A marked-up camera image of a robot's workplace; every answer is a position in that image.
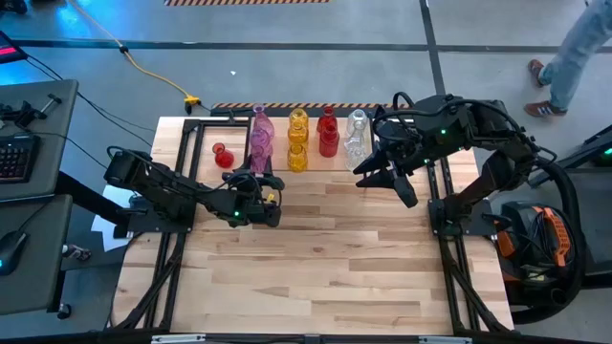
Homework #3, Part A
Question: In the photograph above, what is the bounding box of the black keyboard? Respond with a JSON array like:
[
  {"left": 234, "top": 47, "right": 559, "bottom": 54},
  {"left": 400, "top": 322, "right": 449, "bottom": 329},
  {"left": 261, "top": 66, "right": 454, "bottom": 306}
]
[{"left": 0, "top": 133, "right": 42, "bottom": 185}]

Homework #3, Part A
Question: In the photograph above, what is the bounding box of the black computer mouse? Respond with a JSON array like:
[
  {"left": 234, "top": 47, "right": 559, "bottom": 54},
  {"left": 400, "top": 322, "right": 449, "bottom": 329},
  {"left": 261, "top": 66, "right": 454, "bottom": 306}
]
[{"left": 0, "top": 230, "right": 29, "bottom": 277}]

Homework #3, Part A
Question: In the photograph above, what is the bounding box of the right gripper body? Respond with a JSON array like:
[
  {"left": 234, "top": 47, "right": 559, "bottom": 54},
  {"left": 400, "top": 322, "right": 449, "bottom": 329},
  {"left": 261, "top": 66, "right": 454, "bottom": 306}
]
[{"left": 372, "top": 118, "right": 434, "bottom": 210}]

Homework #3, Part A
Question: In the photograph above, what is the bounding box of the black desk clamp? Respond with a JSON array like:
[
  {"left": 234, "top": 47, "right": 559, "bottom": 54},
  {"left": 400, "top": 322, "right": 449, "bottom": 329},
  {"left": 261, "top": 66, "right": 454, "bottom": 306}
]
[{"left": 0, "top": 93, "right": 63, "bottom": 129}]

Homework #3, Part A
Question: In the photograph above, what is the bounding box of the orange and black device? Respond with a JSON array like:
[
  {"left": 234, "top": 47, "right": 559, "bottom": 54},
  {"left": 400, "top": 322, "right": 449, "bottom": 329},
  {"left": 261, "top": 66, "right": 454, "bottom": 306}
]
[{"left": 494, "top": 199, "right": 575, "bottom": 307}]

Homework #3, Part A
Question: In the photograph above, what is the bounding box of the black corrugated hose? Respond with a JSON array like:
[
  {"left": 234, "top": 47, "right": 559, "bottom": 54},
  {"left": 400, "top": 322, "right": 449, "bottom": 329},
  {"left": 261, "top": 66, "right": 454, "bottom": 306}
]
[{"left": 494, "top": 152, "right": 588, "bottom": 326}]

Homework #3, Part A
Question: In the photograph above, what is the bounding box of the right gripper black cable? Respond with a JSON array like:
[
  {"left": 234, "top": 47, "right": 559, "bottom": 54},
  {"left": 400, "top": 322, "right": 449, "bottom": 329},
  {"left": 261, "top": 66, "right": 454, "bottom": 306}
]
[{"left": 371, "top": 90, "right": 479, "bottom": 144}]

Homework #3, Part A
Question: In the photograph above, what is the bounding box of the black aluminium table frame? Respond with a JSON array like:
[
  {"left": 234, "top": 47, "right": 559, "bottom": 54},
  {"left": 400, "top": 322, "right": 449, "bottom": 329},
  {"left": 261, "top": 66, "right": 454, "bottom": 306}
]
[{"left": 110, "top": 117, "right": 515, "bottom": 335}]

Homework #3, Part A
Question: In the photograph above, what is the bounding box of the silver metal bracket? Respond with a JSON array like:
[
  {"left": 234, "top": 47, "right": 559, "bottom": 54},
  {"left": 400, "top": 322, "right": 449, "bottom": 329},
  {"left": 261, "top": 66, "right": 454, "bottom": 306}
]
[
  {"left": 418, "top": 335, "right": 474, "bottom": 344},
  {"left": 150, "top": 333, "right": 208, "bottom": 344}
]

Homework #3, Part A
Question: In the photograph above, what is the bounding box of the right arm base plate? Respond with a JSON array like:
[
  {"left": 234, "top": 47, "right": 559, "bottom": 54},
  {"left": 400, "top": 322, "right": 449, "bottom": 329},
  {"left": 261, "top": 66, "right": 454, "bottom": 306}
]
[{"left": 426, "top": 197, "right": 499, "bottom": 239}]

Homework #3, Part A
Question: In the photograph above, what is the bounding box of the monitor with red screen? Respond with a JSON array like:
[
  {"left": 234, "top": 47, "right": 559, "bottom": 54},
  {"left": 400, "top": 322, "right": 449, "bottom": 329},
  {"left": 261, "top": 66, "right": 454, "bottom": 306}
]
[{"left": 0, "top": 30, "right": 29, "bottom": 66}]

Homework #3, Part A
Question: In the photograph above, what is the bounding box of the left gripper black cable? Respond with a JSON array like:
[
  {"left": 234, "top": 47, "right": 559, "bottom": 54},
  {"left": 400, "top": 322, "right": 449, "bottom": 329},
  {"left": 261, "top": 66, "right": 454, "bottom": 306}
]
[{"left": 105, "top": 144, "right": 269, "bottom": 192}]

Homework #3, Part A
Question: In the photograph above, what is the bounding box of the black stand with green light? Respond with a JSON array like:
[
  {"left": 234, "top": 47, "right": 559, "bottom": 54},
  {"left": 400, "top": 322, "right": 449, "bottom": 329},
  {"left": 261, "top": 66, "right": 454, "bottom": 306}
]
[{"left": 525, "top": 122, "right": 612, "bottom": 190}]

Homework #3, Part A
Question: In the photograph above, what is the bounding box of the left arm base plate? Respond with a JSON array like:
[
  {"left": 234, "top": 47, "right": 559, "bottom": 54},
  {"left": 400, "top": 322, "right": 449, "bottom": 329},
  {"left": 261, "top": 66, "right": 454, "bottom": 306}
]
[{"left": 124, "top": 194, "right": 198, "bottom": 236}]

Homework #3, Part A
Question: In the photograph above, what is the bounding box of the wooden shelf black frame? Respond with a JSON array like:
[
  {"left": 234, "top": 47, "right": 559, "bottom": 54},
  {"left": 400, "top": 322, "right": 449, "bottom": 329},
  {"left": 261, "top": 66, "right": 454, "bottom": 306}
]
[{"left": 242, "top": 116, "right": 378, "bottom": 191}]

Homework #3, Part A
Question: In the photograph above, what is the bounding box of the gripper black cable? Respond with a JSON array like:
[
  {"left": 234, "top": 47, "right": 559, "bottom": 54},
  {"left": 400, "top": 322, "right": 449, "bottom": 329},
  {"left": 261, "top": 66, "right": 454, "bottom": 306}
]
[
  {"left": 371, "top": 90, "right": 479, "bottom": 144},
  {"left": 105, "top": 144, "right": 269, "bottom": 192}
]

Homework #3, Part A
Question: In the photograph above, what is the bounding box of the clear bell glass vase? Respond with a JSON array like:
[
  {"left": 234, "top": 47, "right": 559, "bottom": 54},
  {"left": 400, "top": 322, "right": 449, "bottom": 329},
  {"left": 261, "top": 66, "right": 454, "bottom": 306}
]
[{"left": 344, "top": 126, "right": 369, "bottom": 152}]

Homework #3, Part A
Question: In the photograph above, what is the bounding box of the white paper sheet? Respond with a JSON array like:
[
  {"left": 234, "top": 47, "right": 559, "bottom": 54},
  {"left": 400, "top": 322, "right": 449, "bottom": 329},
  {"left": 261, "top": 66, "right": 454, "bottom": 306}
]
[{"left": 89, "top": 184, "right": 134, "bottom": 253}]

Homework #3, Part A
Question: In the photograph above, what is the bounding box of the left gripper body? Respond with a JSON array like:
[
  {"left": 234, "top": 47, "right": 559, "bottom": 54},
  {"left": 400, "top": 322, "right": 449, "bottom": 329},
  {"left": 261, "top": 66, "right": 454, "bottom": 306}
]
[{"left": 222, "top": 177, "right": 284, "bottom": 229}]

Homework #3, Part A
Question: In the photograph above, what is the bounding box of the red faceted glass vase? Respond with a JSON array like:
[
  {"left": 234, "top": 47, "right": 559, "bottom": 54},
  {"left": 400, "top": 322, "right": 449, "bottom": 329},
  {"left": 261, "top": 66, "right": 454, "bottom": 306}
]
[{"left": 211, "top": 141, "right": 236, "bottom": 170}]

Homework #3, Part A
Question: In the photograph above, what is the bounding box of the yellow extension cable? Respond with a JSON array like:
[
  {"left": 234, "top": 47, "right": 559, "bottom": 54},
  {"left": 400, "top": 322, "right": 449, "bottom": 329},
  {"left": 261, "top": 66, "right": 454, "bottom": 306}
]
[{"left": 66, "top": 0, "right": 202, "bottom": 116}]

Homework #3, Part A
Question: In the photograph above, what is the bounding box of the grey desk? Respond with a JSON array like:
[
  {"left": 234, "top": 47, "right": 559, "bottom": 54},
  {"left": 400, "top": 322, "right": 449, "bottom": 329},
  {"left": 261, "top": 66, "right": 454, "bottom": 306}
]
[
  {"left": 0, "top": 193, "right": 74, "bottom": 316},
  {"left": 0, "top": 78, "right": 80, "bottom": 203}
]

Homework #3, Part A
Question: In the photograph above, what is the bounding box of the metal handle knob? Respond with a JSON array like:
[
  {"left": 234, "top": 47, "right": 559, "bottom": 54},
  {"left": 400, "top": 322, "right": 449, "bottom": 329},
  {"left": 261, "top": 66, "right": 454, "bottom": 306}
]
[{"left": 60, "top": 243, "right": 93, "bottom": 262}]

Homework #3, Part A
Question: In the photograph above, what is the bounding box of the hazard-striped black mat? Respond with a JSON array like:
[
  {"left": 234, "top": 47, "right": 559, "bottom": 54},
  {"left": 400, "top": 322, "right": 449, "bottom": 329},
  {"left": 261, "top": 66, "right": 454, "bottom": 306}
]
[{"left": 209, "top": 101, "right": 418, "bottom": 120}]

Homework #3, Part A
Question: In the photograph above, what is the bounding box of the black floor cable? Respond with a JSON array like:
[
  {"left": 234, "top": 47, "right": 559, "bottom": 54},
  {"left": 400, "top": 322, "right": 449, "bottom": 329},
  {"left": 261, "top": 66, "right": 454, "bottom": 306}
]
[{"left": 26, "top": 52, "right": 159, "bottom": 171}]

